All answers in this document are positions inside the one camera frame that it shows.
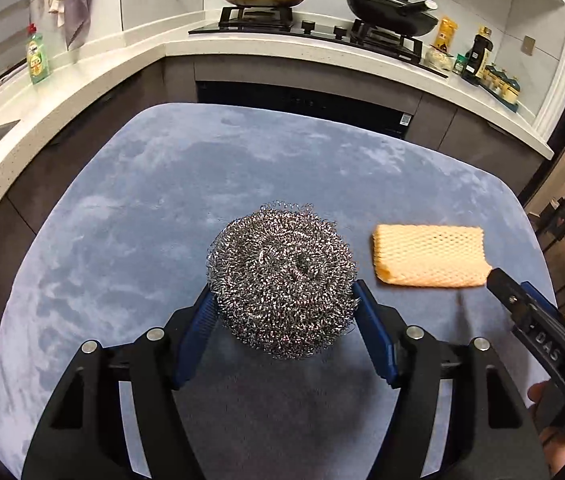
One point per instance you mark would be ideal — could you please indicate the yellow food packet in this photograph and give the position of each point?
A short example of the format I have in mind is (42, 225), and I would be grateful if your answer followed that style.
(446, 32)

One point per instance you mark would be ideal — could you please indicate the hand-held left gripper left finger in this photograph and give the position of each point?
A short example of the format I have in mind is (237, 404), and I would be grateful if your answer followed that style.
(195, 340)

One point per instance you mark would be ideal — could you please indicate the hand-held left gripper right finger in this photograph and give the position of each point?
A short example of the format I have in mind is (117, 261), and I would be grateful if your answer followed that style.
(375, 335)

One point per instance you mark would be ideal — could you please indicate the green dish soap bottle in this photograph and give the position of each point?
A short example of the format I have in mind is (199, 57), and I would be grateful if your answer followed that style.
(37, 60)

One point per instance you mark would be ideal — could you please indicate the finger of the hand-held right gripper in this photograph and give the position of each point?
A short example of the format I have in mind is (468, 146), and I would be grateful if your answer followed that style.
(542, 300)
(542, 345)

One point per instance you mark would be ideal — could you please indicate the black wok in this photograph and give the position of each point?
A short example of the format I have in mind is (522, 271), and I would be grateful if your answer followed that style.
(387, 22)

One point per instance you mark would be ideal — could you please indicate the spice jar set with tray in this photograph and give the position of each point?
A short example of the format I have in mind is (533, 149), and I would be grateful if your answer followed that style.
(502, 90)

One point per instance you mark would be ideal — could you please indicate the blue velvet table mat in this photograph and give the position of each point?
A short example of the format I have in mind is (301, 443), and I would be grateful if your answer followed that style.
(137, 210)

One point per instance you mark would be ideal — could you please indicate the steel wool scourer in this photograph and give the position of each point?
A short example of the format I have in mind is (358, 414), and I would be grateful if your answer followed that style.
(282, 280)

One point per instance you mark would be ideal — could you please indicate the person's right hand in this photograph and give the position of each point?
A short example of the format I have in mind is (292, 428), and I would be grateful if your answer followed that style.
(562, 455)

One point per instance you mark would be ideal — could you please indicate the black gas stove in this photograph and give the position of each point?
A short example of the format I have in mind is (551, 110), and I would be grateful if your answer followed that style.
(272, 32)

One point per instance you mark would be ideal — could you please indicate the white kitchen countertop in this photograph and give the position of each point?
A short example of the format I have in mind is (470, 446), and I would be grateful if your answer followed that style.
(112, 60)

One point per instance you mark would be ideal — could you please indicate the purple hanging towel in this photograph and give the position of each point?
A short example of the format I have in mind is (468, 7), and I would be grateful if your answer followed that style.
(80, 0)

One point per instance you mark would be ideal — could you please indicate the yellow foam net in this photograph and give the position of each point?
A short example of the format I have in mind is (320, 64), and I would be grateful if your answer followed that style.
(427, 255)

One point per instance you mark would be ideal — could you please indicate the black stove knob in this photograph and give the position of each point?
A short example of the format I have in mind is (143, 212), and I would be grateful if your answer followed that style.
(341, 33)

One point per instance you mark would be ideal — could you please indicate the small green jar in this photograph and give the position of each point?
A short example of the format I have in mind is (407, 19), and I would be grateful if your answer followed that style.
(460, 64)

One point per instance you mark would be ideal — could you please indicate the dark soy sauce bottle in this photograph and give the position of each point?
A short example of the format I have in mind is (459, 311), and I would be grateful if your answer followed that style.
(477, 57)

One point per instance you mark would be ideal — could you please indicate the grey wall outlet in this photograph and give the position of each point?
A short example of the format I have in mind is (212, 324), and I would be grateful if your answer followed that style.
(528, 45)

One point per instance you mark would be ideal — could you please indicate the black built-in oven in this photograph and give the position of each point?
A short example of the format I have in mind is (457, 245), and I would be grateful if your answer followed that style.
(312, 105)

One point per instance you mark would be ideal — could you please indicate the grey kitchen cabinets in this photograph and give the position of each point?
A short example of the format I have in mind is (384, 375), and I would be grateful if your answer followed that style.
(177, 80)

